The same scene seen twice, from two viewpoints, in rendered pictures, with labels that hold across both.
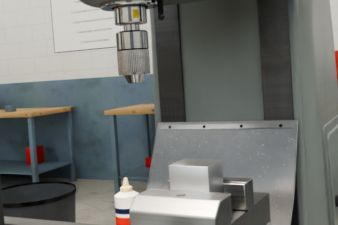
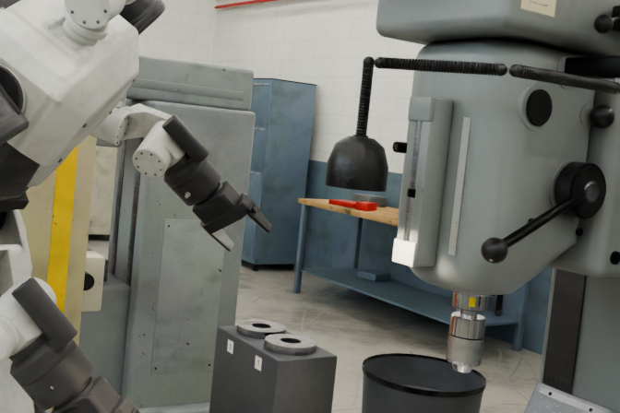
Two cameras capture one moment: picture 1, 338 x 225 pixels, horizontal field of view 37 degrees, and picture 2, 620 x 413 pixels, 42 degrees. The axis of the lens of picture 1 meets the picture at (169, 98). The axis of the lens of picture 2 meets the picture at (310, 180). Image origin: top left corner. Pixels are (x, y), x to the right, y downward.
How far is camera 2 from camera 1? 0.50 m
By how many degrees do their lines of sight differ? 29
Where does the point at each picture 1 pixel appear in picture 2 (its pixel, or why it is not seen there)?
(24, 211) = (407, 398)
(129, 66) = (454, 354)
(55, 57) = not seen: hidden behind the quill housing
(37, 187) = (437, 365)
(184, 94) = (576, 359)
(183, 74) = (579, 333)
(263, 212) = not seen: outside the picture
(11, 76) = not seen: hidden behind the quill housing
